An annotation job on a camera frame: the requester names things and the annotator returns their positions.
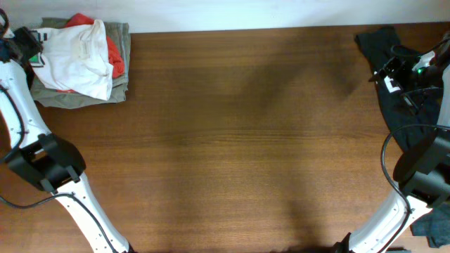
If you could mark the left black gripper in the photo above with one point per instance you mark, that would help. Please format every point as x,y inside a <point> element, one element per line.
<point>27,43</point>

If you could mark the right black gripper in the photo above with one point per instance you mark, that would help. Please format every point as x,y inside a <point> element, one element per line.
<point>401,70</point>

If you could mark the dark navy garment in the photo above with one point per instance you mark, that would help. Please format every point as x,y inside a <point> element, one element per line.
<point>407,114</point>

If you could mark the olive folded garment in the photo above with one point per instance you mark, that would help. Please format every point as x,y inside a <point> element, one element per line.
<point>119,33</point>

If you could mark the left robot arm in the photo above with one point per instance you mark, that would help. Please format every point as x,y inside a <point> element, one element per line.
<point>44,160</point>

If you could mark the white t-shirt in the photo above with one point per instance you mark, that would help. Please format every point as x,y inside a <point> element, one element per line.
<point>46,64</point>

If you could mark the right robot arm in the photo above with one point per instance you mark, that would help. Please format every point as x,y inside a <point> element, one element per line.
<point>420,180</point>

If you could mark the red folded t-shirt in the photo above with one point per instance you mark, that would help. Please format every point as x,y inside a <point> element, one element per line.
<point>114,56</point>

